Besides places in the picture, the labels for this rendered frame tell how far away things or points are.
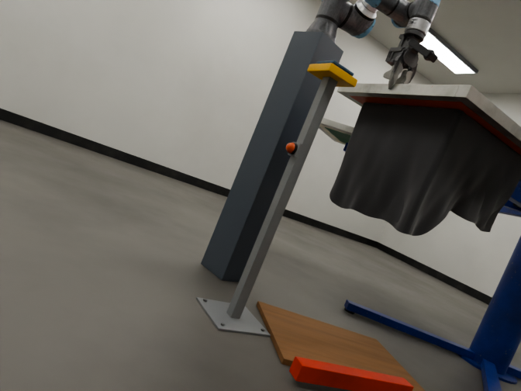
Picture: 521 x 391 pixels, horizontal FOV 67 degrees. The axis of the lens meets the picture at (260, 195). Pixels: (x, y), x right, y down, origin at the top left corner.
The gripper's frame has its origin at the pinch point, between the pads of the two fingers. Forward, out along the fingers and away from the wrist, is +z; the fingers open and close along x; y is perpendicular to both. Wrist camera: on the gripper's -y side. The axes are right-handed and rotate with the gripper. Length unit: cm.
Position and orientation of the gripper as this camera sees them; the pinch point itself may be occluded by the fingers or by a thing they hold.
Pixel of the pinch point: (396, 88)
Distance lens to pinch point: 150.9
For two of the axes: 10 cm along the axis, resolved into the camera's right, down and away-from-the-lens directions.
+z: -3.8, 9.2, 0.7
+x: -8.0, -2.9, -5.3
